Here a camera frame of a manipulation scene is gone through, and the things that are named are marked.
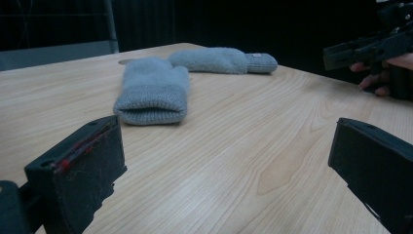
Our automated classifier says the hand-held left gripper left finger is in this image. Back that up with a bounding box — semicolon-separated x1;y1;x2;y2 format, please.
23;114;128;234

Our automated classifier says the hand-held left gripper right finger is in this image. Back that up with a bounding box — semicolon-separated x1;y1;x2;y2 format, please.
327;117;413;234

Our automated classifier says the grey knitted mitten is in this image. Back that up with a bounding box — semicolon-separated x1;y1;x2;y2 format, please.
112;57;191;127
168;47;279;75

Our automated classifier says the grey metal stand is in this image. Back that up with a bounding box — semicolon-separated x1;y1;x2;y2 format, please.
102;0;120;55

